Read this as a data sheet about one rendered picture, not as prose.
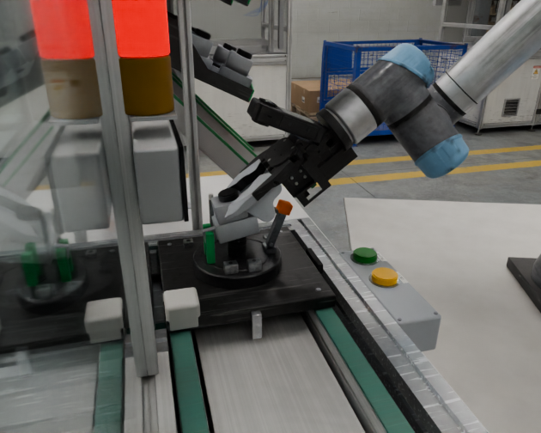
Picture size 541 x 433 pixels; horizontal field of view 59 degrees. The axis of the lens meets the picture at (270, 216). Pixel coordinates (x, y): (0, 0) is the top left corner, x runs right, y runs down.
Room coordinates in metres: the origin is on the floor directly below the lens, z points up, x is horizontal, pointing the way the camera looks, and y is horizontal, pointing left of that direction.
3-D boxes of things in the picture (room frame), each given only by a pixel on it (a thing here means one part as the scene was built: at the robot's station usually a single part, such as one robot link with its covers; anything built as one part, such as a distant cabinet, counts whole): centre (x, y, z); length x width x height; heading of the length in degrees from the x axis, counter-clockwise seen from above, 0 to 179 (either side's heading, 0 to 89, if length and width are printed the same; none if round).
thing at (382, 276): (0.64, -0.18, 0.96); 0.04 x 0.04 x 0.02
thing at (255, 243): (0.66, 0.05, 0.98); 0.14 x 0.14 x 0.02
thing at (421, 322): (0.64, -0.18, 0.93); 0.21 x 0.07 x 0.06; 15
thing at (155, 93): (0.45, 0.12, 1.28); 0.05 x 0.05 x 0.05
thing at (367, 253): (0.70, -0.16, 0.96); 0.04 x 0.04 x 0.02
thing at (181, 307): (0.54, 0.12, 0.97); 0.05 x 0.05 x 0.04; 15
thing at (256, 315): (0.54, 0.02, 0.95); 0.01 x 0.01 x 0.04; 15
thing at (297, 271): (0.66, 0.05, 0.96); 0.24 x 0.24 x 0.02; 15
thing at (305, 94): (6.24, -0.93, 0.20); 1.20 x 0.80 x 0.41; 105
